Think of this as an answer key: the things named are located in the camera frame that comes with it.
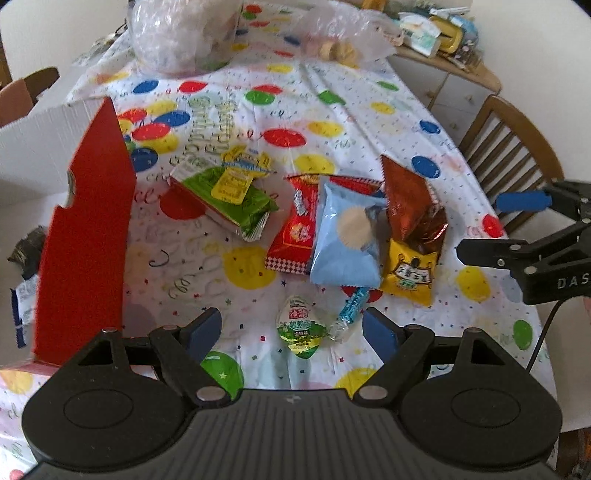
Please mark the balloon birthday tablecloth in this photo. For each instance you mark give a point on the balloon birthday tablecloth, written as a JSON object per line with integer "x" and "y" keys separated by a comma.
{"x": 257, "y": 278}

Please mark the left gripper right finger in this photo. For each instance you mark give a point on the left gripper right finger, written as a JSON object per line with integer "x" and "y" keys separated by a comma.
{"x": 403, "y": 351}

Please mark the white tissue pack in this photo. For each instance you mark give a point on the white tissue pack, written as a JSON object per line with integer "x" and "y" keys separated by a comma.
{"x": 421, "y": 34}

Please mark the wooden slatted chair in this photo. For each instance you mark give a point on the wooden slatted chair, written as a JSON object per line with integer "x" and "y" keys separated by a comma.
{"x": 506, "y": 152}

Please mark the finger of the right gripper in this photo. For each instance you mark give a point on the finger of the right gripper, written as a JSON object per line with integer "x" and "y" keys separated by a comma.
{"x": 567, "y": 245}
{"x": 569, "y": 198}

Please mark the brown chair far left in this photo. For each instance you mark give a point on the brown chair far left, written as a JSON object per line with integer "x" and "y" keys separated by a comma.
{"x": 18, "y": 98}

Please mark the red snack bag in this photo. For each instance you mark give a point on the red snack bag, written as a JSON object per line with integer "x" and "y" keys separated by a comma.
{"x": 293, "y": 247}

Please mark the brown foil snack packet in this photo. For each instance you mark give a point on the brown foil snack packet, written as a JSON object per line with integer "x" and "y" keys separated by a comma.
{"x": 416, "y": 215}

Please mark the large clear plastic bag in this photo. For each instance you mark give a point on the large clear plastic bag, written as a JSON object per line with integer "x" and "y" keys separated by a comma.
{"x": 179, "y": 38}

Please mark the light blue cookie packet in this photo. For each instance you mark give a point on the light blue cookie packet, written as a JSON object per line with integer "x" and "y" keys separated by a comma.
{"x": 346, "y": 251}

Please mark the green white jelly cup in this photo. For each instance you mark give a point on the green white jelly cup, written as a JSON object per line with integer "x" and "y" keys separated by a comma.
{"x": 300, "y": 327}

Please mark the red white cardboard box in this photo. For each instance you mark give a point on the red white cardboard box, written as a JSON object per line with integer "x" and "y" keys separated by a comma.
{"x": 66, "y": 167}

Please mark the yellow sauce sachet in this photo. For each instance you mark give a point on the yellow sauce sachet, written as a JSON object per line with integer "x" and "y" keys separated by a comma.
{"x": 241, "y": 166}

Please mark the white wooden sideboard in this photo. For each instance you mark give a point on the white wooden sideboard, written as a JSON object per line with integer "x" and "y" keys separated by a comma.
{"x": 453, "y": 96}

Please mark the blue candy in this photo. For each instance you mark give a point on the blue candy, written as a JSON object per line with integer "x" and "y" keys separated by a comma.
{"x": 347, "y": 316}

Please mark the yellow bear snack packet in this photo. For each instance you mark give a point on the yellow bear snack packet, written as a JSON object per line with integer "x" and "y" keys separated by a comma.
{"x": 409, "y": 274}

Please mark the yellow tin on sideboard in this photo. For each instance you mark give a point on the yellow tin on sideboard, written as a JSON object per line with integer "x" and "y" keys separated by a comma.
{"x": 451, "y": 35}

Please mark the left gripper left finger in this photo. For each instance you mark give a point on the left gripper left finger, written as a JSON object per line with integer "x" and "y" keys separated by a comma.
{"x": 180, "y": 351}

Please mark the green snack packet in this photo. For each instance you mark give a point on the green snack packet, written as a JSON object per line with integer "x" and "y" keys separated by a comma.
{"x": 246, "y": 220}

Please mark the plastic bag with cookies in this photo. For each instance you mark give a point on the plastic bag with cookies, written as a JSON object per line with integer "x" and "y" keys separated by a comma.
{"x": 340, "y": 32}

